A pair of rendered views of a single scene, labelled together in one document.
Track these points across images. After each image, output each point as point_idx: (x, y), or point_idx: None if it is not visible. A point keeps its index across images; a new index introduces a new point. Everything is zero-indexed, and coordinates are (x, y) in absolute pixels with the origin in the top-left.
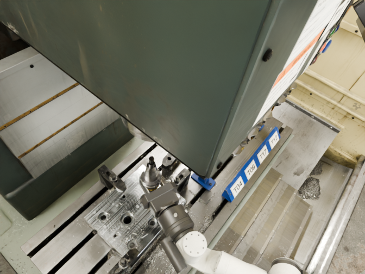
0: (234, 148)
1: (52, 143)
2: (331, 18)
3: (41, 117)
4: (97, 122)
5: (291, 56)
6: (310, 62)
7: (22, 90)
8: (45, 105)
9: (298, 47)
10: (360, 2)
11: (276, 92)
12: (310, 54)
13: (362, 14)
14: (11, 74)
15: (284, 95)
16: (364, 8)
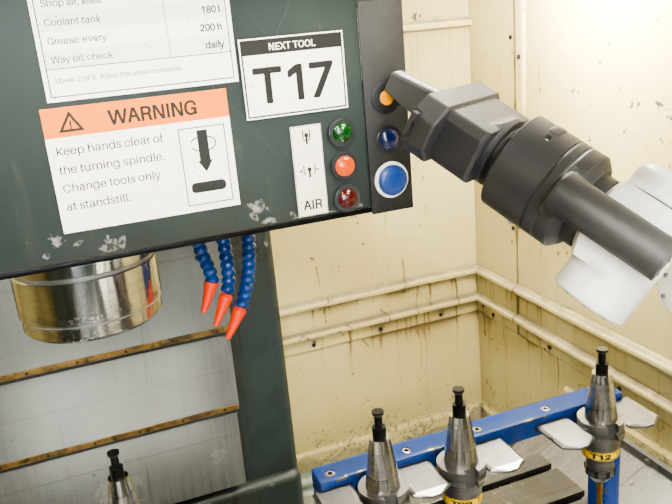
0: (10, 256)
1: (64, 476)
2: (243, 77)
3: (48, 398)
4: (183, 468)
5: (55, 84)
6: (334, 201)
7: (21, 326)
8: (61, 374)
9: (71, 74)
10: (389, 77)
11: (113, 178)
12: (260, 155)
13: (402, 98)
14: (8, 291)
15: (592, 435)
16: (398, 86)
